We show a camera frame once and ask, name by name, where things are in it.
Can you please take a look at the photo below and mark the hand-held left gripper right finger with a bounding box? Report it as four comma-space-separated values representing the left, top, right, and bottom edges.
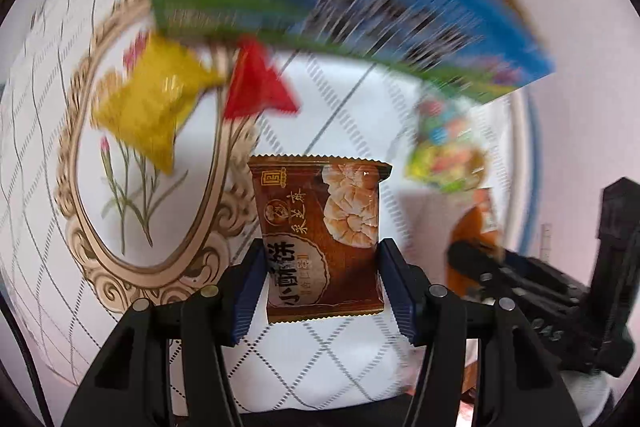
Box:
377, 237, 583, 427

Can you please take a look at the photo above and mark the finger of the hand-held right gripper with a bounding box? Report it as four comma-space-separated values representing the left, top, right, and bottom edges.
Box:
446, 241, 508, 303
500, 249, 571, 288

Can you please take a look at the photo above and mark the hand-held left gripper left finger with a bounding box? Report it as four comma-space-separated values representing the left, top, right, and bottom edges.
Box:
60, 238, 268, 427

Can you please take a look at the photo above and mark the orange panda snack packet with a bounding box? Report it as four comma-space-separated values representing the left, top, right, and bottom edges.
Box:
446, 188, 503, 295

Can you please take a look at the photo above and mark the brown pastry packet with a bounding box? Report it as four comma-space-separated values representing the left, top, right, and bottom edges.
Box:
247, 154, 393, 325

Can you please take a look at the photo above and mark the clear bag of candies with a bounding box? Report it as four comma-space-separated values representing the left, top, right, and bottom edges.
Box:
405, 97, 488, 192

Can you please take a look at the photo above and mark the red snack packet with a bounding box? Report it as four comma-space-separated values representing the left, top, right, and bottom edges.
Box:
222, 38, 301, 120

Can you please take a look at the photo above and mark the yellow snack packet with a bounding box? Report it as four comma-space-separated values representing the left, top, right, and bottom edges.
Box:
92, 34, 226, 175

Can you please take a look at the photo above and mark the white diamond print blanket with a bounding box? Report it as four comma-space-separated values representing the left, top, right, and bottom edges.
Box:
0, 0, 538, 413

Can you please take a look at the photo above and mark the black cable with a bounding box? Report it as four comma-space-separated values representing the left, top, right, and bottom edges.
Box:
0, 297, 53, 427

